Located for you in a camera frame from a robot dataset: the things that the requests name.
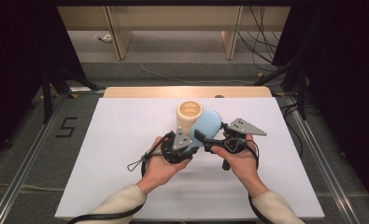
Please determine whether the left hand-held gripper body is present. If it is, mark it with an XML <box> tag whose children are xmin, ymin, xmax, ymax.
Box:
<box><xmin>161</xmin><ymin>125</ymin><xmax>200</xmax><ymax>165</ymax></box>

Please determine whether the white table cover board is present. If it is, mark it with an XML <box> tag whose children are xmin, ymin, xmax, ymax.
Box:
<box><xmin>54</xmin><ymin>97</ymin><xmax>326</xmax><ymax>220</ymax></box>

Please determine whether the aluminium floor rail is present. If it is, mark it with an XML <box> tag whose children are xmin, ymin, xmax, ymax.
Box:
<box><xmin>284</xmin><ymin>95</ymin><xmax>362</xmax><ymax>224</ymax></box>
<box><xmin>0</xmin><ymin>92</ymin><xmax>68</xmax><ymax>224</ymax></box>

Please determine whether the person's left hand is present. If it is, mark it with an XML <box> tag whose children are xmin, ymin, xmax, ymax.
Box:
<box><xmin>135</xmin><ymin>135</ymin><xmax>192</xmax><ymax>195</ymax></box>

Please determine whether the round floor outlet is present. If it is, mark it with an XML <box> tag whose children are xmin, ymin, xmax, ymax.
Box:
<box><xmin>92</xmin><ymin>32</ymin><xmax>114</xmax><ymax>45</ymax></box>

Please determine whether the white floor cable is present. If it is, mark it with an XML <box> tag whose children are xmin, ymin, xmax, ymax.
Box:
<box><xmin>127</xmin><ymin>43</ymin><xmax>256</xmax><ymax>86</ymax></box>

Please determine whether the black metal stand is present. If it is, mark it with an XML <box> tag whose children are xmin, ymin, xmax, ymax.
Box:
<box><xmin>41</xmin><ymin>60</ymin><xmax>106</xmax><ymax>125</ymax></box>
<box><xmin>253</xmin><ymin>60</ymin><xmax>308</xmax><ymax>121</ymax></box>

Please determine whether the black curtain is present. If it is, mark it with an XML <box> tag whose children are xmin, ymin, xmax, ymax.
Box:
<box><xmin>0</xmin><ymin>0</ymin><xmax>87</xmax><ymax>162</ymax></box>
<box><xmin>271</xmin><ymin>0</ymin><xmax>369</xmax><ymax>214</ymax></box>

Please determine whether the grey lanyard loop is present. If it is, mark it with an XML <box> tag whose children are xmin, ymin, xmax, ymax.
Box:
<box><xmin>126</xmin><ymin>152</ymin><xmax>162</xmax><ymax>173</ymax></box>

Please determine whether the cream ribbed cup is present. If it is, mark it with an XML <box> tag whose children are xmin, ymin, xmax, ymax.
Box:
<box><xmin>176</xmin><ymin>100</ymin><xmax>205</xmax><ymax>135</ymax></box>

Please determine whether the light blue hairbrush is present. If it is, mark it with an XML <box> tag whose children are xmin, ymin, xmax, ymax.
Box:
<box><xmin>185</xmin><ymin>109</ymin><xmax>227</xmax><ymax>153</ymax></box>

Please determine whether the bundle of black cables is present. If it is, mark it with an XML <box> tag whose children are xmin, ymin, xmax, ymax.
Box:
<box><xmin>237</xmin><ymin>5</ymin><xmax>287</xmax><ymax>73</ymax></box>

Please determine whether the beige wooden desk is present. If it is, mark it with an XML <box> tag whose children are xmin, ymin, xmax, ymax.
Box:
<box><xmin>56</xmin><ymin>5</ymin><xmax>292</xmax><ymax>61</ymax></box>

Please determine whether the thin black floor cable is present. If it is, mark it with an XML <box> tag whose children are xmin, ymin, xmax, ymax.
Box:
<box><xmin>279</xmin><ymin>102</ymin><xmax>305</xmax><ymax>159</ymax></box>

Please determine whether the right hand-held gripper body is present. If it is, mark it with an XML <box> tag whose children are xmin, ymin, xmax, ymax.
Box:
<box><xmin>222</xmin><ymin>118</ymin><xmax>268</xmax><ymax>156</ymax></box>

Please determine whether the person's right hand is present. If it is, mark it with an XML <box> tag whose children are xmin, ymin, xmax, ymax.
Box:
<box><xmin>210</xmin><ymin>133</ymin><xmax>269</xmax><ymax>199</ymax></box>

